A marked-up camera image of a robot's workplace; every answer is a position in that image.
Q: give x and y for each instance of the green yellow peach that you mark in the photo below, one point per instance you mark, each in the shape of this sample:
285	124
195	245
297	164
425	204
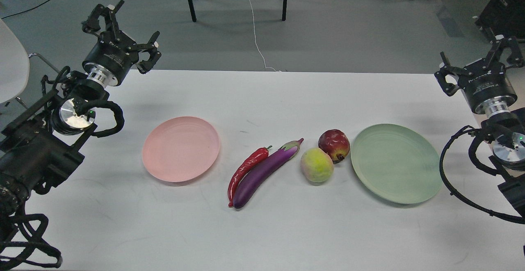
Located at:
316	165

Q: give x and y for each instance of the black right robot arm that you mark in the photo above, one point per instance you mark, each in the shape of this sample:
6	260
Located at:
497	146

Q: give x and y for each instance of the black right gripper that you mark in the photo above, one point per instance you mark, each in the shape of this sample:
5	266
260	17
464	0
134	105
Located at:
488	90

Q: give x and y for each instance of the black equipment box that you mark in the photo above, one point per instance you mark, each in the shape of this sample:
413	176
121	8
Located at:
506	17

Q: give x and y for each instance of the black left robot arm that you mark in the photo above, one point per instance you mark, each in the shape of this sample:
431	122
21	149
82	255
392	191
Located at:
42	146

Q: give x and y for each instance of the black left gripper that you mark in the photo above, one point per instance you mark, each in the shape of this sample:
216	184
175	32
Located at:
116	52

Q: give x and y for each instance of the purple eggplant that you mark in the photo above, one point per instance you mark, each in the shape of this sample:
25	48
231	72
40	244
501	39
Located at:
261	171

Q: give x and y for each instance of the red pomegranate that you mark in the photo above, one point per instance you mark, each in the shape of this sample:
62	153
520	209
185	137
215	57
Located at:
335	144

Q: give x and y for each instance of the pink plate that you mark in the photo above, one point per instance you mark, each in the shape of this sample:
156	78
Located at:
181	149

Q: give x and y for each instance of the green plate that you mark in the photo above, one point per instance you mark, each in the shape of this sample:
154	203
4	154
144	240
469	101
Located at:
396	164

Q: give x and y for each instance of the white chair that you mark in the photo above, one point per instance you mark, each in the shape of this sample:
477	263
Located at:
14	65

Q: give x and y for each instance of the red chili pepper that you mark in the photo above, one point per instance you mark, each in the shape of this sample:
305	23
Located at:
255	158

